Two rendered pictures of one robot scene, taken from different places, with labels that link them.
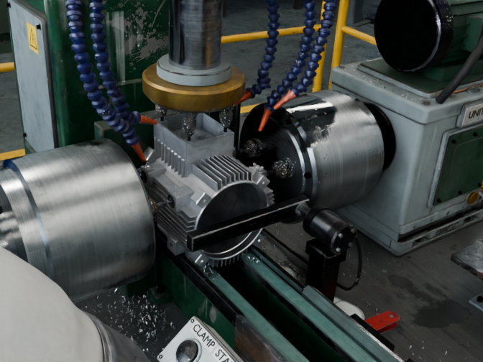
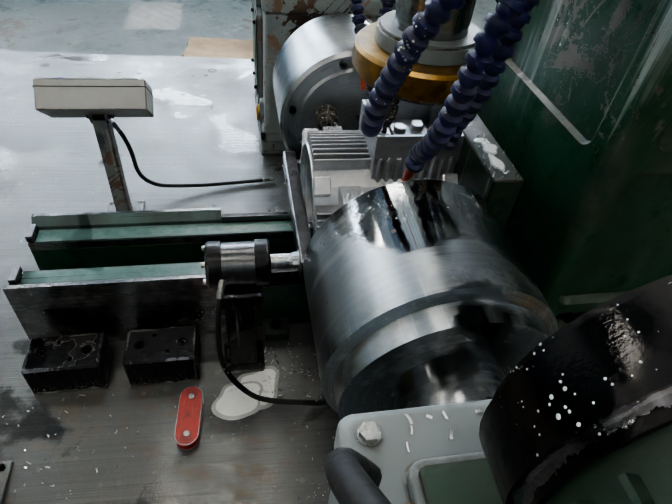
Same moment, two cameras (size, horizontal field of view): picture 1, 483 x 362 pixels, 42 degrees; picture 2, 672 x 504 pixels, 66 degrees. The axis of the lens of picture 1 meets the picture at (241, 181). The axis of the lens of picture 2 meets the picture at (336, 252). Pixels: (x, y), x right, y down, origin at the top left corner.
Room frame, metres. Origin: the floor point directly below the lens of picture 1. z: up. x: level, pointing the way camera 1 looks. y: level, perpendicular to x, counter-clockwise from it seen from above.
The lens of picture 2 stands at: (1.21, -0.53, 1.49)
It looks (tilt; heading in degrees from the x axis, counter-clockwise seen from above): 44 degrees down; 113
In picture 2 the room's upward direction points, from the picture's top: 7 degrees clockwise
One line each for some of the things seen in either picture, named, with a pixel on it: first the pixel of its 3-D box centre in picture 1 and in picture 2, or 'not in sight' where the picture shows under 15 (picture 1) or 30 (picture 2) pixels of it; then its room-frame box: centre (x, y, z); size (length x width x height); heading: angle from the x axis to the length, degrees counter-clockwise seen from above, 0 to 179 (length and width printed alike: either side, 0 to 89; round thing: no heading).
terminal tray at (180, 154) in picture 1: (192, 143); (407, 139); (1.04, 0.09, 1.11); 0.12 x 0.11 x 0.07; 37
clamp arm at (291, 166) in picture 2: (251, 222); (296, 207); (0.93, -0.02, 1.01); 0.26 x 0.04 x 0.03; 127
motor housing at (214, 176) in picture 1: (203, 197); (370, 193); (1.01, 0.07, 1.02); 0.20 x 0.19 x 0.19; 37
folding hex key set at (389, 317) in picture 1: (379, 324); (189, 417); (0.92, -0.28, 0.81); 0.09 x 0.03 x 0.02; 123
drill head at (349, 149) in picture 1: (318, 151); (427, 333); (1.18, -0.16, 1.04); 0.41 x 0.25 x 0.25; 127
